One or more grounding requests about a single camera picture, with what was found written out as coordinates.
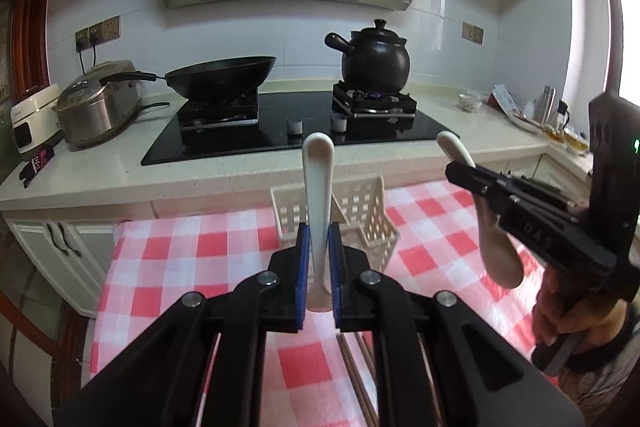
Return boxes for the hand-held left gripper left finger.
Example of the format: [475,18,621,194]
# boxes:
[52,223,313,427]

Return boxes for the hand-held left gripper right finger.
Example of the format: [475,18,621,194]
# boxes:
[327,223,586,427]

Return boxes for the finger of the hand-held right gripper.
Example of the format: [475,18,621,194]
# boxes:
[445,161,517,214]
[481,171,582,219]

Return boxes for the white ceramic spoon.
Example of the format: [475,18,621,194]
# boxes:
[436,130,524,289]
[301,132,336,313]

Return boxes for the white plastic utensil basket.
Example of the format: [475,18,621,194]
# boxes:
[270,175,401,272]

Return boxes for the person's right forearm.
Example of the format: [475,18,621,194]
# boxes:
[557,302,640,427]

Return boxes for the person's right hand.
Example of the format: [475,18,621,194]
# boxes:
[531,264,627,349]

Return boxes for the white lower cabinet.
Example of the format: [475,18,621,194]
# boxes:
[480,152,593,190]
[2,206,153,319]

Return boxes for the glass jars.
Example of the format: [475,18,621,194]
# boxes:
[545,124,591,156]

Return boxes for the white plate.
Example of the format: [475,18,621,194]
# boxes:
[507,109,546,131]

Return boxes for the red white packet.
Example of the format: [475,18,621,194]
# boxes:
[490,84,522,115]

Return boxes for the steel thermos bottle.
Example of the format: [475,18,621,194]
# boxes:
[534,86,556,125]

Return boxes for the brown wooden chopstick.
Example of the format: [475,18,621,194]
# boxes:
[349,336,383,427]
[339,336,375,427]

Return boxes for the black burner grate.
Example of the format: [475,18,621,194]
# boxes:
[177,88,260,130]
[331,81,417,115]

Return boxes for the black glass gas cooktop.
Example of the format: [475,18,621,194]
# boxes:
[140,89,461,166]

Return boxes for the red white checkered tablecloth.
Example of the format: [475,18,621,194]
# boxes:
[80,179,566,427]

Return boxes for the black clay pot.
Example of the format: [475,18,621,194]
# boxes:
[324,19,412,90]

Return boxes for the black wok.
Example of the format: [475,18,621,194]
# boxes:
[99,55,277,102]

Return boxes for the silver rice cooker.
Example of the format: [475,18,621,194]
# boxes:
[54,60,143,148]

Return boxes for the black pink glove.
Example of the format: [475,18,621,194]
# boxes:
[19,148,55,182]

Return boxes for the white kitchen appliance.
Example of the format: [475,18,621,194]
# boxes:
[11,84,63,154]

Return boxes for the red wooden door frame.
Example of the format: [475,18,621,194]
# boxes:
[10,0,51,104]

